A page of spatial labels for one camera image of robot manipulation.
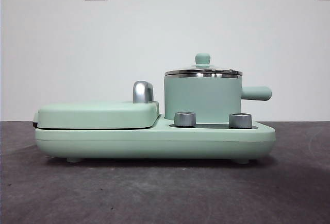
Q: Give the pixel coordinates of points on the glass lid with green knob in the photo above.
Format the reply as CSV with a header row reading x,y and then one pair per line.
x,y
203,59

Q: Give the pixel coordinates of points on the mint green steamer pot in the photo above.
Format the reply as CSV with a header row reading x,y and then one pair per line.
x,y
201,95

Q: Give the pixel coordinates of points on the silver control knob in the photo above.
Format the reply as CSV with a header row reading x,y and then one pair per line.
x,y
240,120
184,119

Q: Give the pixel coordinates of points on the mint green breakfast machine base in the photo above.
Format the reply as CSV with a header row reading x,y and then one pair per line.
x,y
154,141

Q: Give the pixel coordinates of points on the mint green griddle cover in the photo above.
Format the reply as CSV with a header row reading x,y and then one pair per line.
x,y
90,113

